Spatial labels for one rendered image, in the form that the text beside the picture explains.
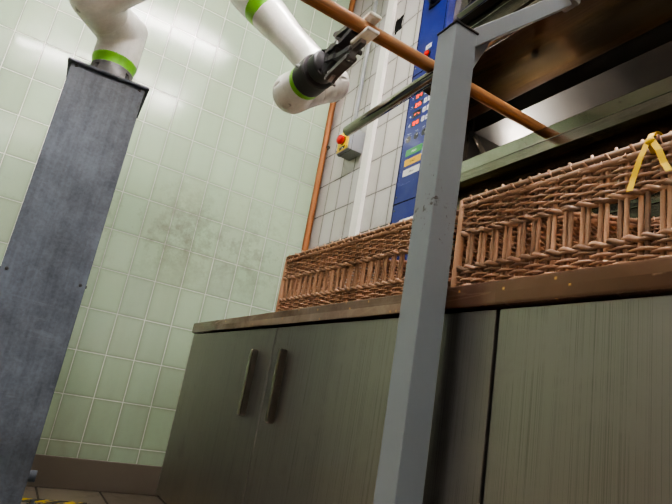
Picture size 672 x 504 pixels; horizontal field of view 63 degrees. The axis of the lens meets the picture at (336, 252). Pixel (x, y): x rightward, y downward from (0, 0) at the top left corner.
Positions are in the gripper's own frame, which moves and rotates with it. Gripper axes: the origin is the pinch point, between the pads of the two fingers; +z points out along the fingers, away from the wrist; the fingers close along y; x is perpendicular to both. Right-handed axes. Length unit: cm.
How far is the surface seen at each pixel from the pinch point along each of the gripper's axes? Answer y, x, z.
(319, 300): 58, -5, -8
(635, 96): 3, -54, 27
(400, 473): 84, 6, 38
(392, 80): -50, -56, -74
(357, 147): -24, -53, -88
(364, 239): 47.5, -4.4, 5.7
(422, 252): 58, 7, 37
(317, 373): 73, 1, 5
